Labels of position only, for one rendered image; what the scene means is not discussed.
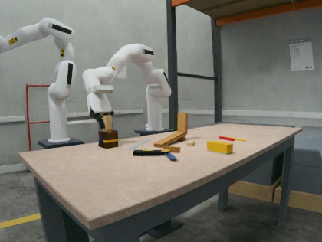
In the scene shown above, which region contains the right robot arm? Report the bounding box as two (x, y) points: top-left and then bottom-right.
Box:
(0, 18), (77, 143)

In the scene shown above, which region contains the black sliding bevel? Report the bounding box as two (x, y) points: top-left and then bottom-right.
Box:
(133, 149), (178, 160)

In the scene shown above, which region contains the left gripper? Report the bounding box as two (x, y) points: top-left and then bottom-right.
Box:
(87, 92), (114, 130)

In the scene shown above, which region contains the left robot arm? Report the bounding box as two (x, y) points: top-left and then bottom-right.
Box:
(82, 44), (171, 131)

